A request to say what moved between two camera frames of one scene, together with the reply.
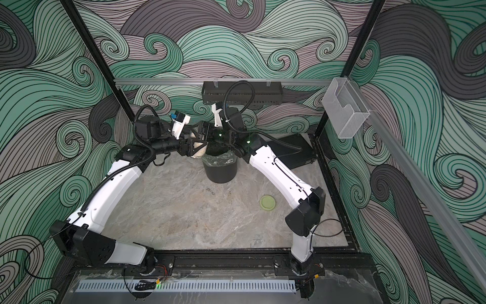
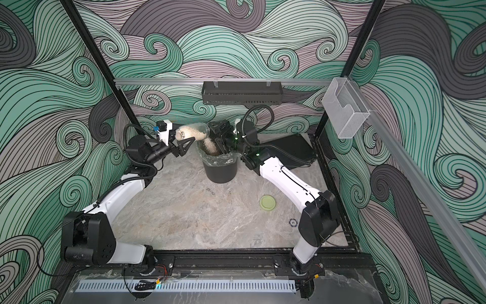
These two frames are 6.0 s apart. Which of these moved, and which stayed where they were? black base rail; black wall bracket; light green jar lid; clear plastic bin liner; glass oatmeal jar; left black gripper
Moved: glass oatmeal jar; left black gripper
Stayed: clear plastic bin liner; black wall bracket; light green jar lid; black base rail
